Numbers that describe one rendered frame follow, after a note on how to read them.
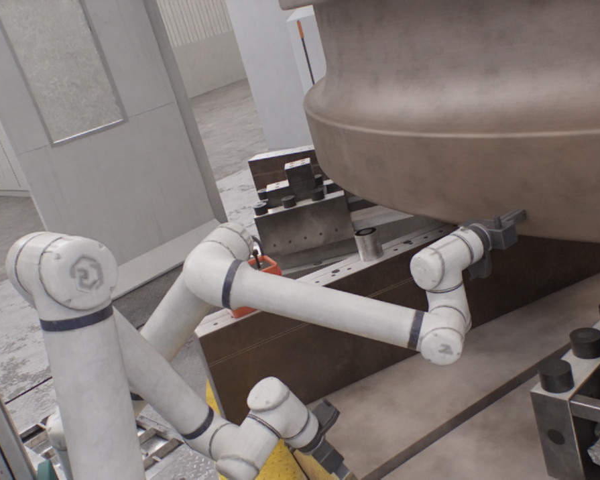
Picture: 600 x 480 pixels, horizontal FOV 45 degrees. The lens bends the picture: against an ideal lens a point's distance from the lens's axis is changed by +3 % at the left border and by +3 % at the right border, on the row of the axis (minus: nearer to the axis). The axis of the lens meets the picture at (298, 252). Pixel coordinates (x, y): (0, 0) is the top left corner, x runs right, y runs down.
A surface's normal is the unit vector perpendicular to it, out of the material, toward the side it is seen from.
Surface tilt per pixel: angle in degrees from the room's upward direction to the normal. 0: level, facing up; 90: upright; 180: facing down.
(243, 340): 90
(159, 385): 94
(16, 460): 90
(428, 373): 0
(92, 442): 84
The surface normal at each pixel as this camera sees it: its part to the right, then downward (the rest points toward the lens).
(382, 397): -0.26, -0.91
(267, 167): -0.38, 0.41
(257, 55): -0.69, 0.41
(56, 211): 0.67, 0.07
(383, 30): -0.90, 0.36
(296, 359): 0.36, 0.22
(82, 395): 0.04, 0.22
